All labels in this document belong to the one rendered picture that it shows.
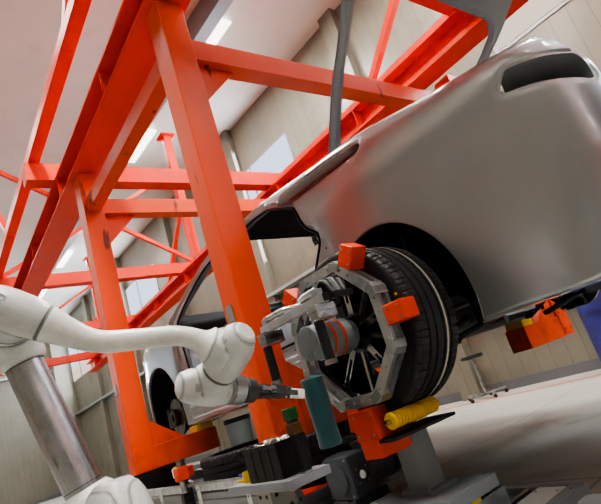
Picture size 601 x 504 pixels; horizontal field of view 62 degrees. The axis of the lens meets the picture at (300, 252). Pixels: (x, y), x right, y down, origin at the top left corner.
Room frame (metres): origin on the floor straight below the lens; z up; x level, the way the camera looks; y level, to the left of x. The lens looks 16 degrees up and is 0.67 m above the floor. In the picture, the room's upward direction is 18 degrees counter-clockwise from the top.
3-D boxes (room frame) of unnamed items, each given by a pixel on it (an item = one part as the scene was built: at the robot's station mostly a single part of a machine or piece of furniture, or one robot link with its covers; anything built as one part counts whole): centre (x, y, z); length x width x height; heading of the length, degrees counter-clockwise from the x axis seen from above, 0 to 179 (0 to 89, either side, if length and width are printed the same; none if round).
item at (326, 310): (1.69, -0.01, 0.93); 0.09 x 0.05 x 0.05; 130
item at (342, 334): (1.91, 0.00, 0.85); 0.21 x 0.14 x 0.14; 130
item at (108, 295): (3.83, 1.59, 1.75); 0.19 x 0.19 x 2.45; 40
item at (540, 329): (3.92, -1.50, 0.69); 0.52 x 0.17 x 0.35; 130
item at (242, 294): (2.36, 0.34, 1.75); 0.19 x 0.19 x 2.45; 40
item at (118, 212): (4.73, 0.53, 2.54); 2.58 x 0.12 x 0.42; 130
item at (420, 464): (2.06, -0.19, 0.32); 0.40 x 0.30 x 0.28; 40
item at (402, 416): (1.93, -0.21, 0.51); 0.29 x 0.06 x 0.06; 130
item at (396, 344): (1.95, -0.06, 0.85); 0.54 x 0.07 x 0.54; 40
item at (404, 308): (1.72, -0.27, 0.85); 0.09 x 0.08 x 0.07; 40
